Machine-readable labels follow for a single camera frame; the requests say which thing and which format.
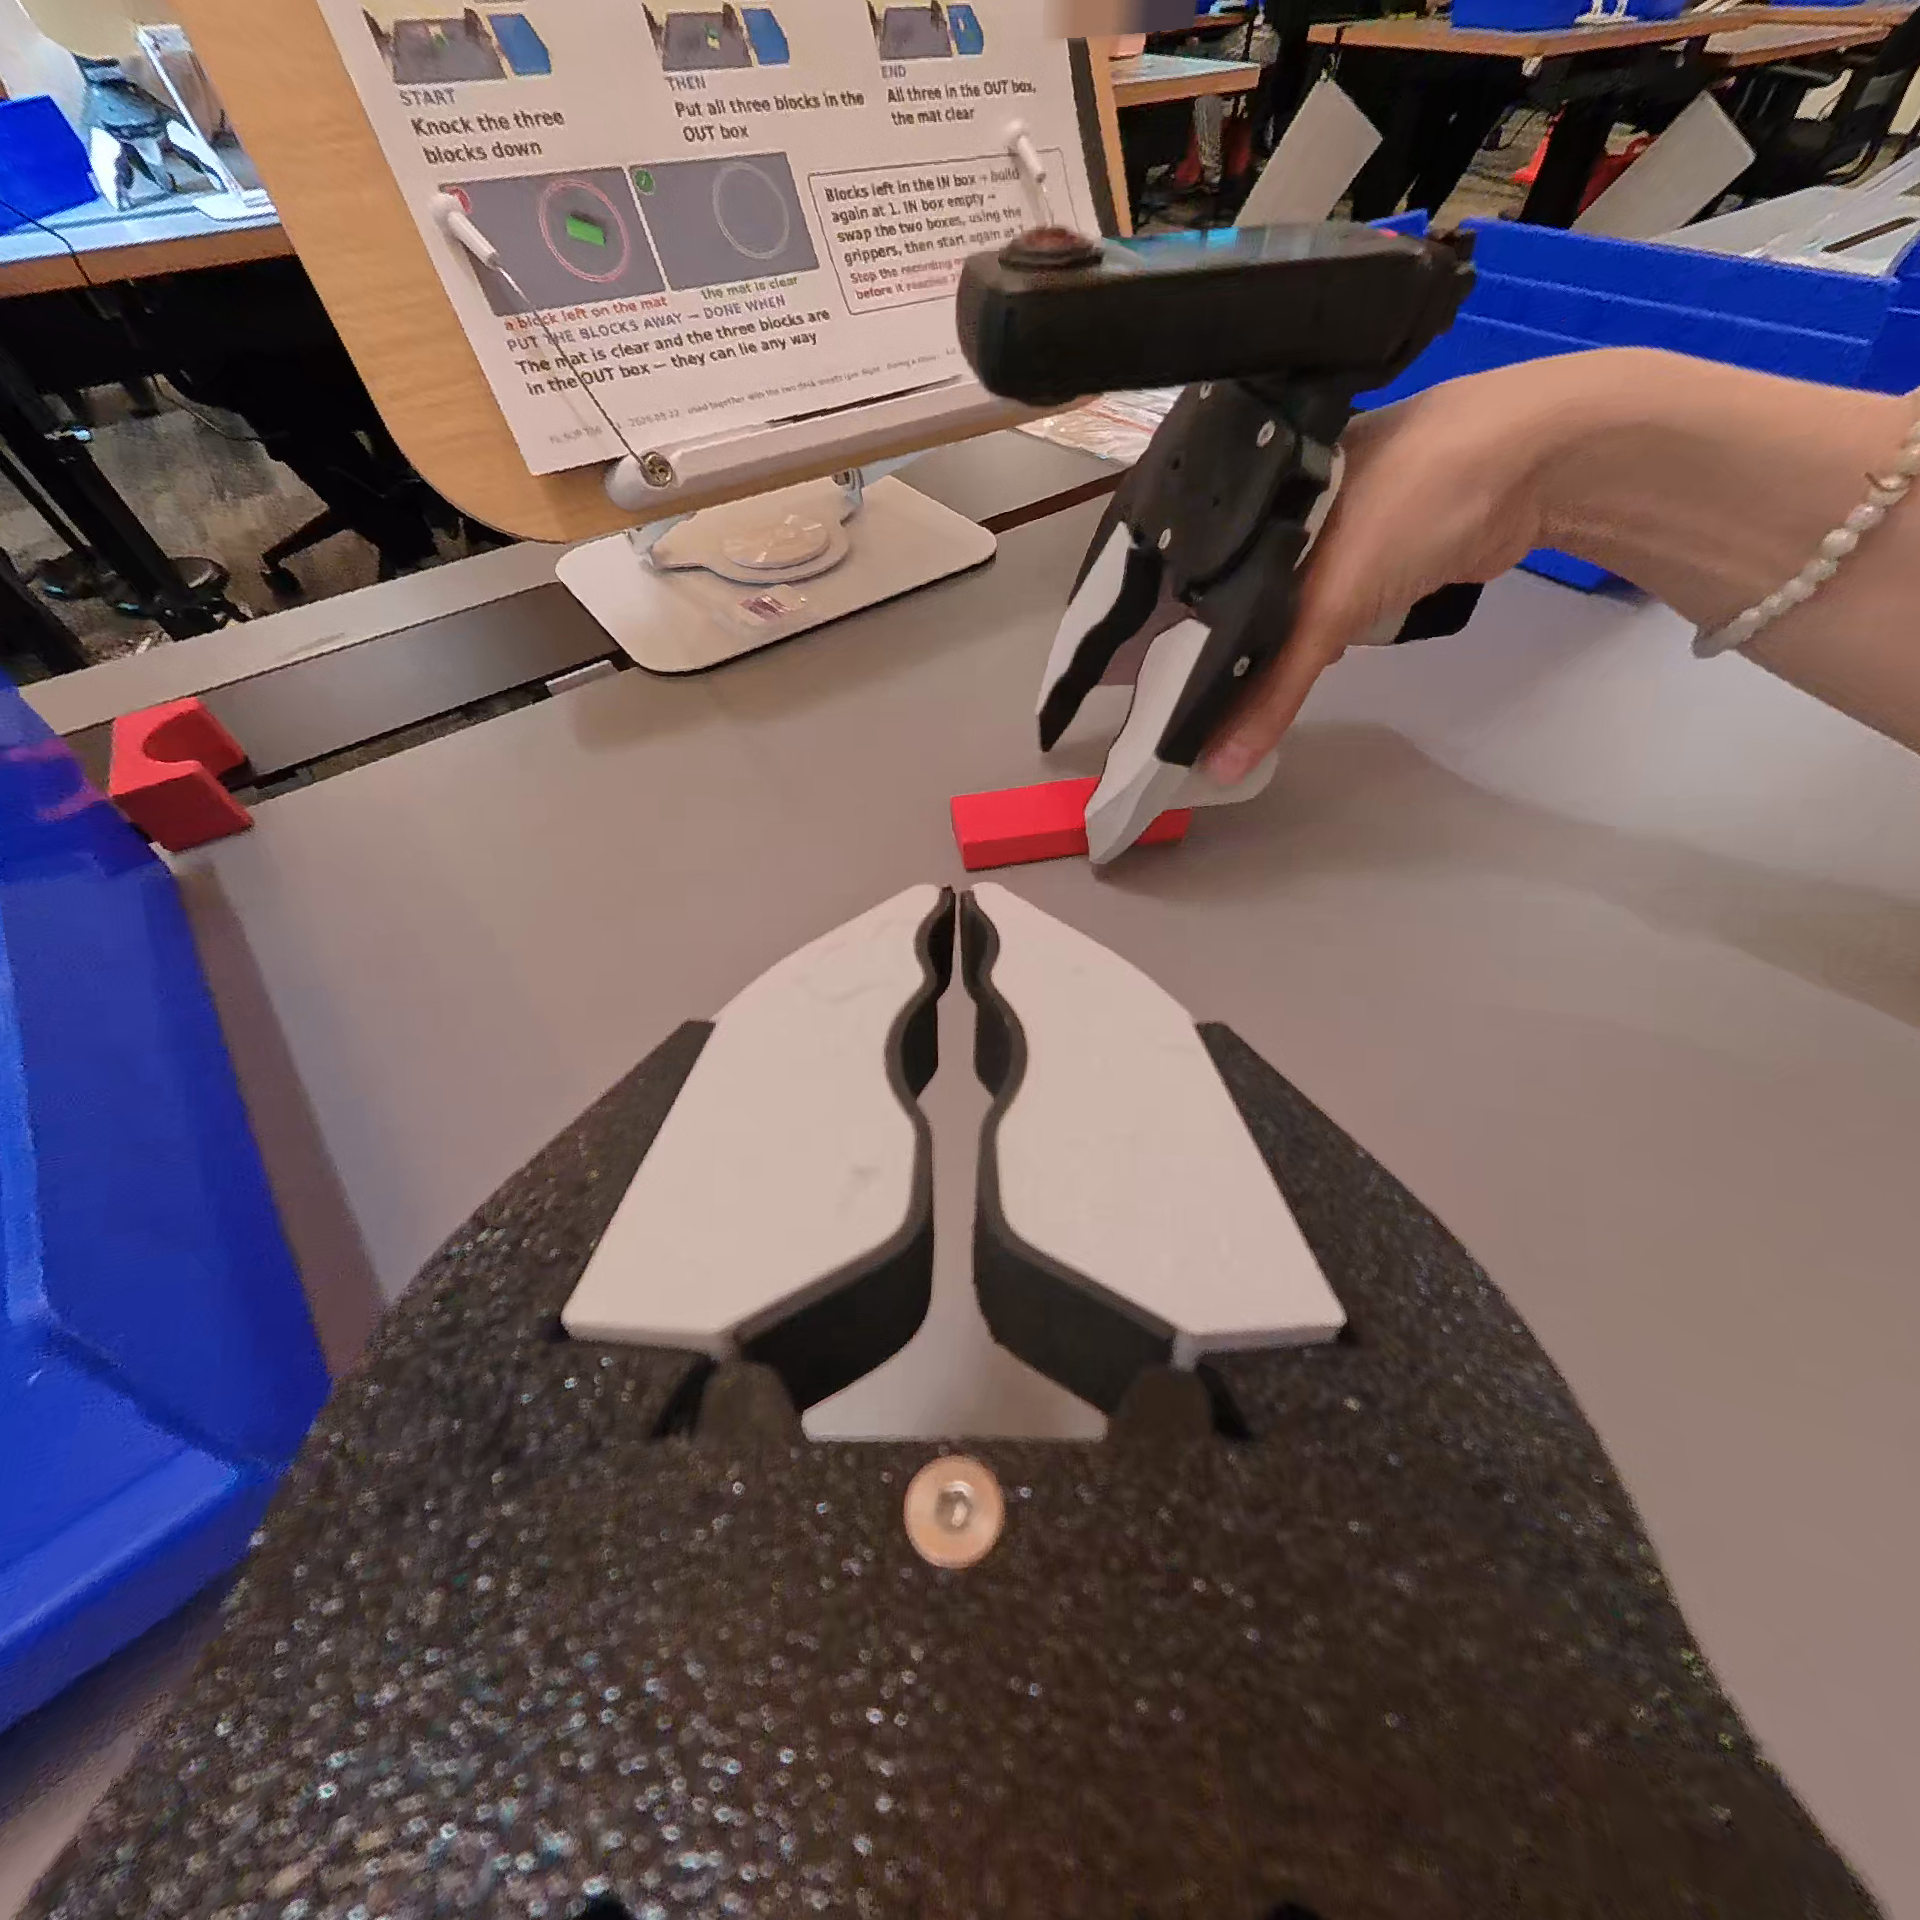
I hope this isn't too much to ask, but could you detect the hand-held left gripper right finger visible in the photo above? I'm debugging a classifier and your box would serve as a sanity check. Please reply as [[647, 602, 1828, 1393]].
[[958, 885, 1346, 1414]]

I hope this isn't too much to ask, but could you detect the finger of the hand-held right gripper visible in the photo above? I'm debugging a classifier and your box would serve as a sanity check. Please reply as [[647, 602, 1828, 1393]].
[[1079, 615, 1220, 869], [1036, 522, 1187, 754]]

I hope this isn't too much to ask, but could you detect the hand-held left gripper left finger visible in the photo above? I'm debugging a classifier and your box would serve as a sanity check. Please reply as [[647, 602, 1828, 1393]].
[[563, 885, 958, 1403]]

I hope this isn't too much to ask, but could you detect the red plank block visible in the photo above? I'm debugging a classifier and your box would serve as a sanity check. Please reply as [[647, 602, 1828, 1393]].
[[948, 776, 1198, 874]]

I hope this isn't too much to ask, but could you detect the blue plastic bin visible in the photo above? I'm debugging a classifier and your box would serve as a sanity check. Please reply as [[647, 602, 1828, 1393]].
[[1358, 215, 1920, 602], [0, 667, 336, 1736], [1449, 0, 1753, 33]]

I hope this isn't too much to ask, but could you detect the red arch block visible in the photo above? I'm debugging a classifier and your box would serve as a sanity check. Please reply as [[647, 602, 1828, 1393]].
[[107, 697, 254, 855]]

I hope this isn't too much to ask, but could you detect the person's right hand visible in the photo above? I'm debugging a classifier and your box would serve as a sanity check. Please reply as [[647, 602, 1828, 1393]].
[[1198, 347, 1920, 789]]

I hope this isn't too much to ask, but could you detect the label sheet in plastic sleeve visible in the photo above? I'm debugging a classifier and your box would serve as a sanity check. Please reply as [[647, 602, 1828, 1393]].
[[1017, 387, 1187, 471]]

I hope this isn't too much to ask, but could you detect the grey hanging panel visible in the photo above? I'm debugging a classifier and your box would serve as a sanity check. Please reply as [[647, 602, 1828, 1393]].
[[1574, 90, 1761, 242], [1235, 75, 1386, 231]]

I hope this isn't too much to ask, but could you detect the instruction sheet on wooden stand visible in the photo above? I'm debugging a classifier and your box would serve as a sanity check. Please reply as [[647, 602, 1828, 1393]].
[[164, 0, 1136, 674]]

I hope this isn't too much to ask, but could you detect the wooden-top desk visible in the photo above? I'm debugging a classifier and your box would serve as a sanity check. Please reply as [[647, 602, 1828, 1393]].
[[1306, 0, 1920, 227]]

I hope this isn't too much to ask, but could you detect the printed instruction sheet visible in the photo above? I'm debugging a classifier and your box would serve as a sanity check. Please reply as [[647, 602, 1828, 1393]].
[[316, 0, 1089, 480]]

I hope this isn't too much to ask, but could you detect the grey slotted desk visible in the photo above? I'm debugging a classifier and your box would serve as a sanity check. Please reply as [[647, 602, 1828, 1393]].
[[1642, 187, 1920, 280]]

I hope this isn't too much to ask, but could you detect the black desk cable cover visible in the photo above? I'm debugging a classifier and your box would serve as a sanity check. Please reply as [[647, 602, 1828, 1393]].
[[23, 570, 633, 798]]

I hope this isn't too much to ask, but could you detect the pearl bracelet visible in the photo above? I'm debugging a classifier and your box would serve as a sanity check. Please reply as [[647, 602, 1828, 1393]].
[[1690, 421, 1920, 664]]

